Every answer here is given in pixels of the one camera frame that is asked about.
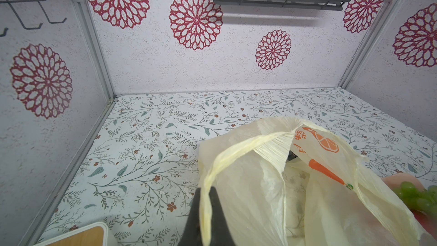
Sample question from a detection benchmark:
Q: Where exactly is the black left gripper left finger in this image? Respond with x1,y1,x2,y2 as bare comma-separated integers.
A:
178,188,201,246

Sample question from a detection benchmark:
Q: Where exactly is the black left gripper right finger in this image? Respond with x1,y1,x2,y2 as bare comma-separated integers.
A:
209,187,235,246

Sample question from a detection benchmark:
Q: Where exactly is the cream plastic bag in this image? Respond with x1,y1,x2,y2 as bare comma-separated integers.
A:
198,117,437,246

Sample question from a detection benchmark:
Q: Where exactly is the green grape bunch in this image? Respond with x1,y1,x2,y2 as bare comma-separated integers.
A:
393,182,437,219

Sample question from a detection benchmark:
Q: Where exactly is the red apple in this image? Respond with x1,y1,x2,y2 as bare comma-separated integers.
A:
412,210,437,240

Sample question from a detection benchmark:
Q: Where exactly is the white wooden-top box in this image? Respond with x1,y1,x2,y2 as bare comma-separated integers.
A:
35,222,118,246

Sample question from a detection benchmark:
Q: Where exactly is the dark purple grape bunch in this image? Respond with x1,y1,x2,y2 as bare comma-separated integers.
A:
286,150,298,162

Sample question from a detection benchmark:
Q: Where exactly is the pink scalloped bowl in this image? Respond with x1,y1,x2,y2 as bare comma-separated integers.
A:
381,173,425,191

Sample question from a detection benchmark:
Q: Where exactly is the black wire wall rack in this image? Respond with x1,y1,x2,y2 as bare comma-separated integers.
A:
0,0,68,38

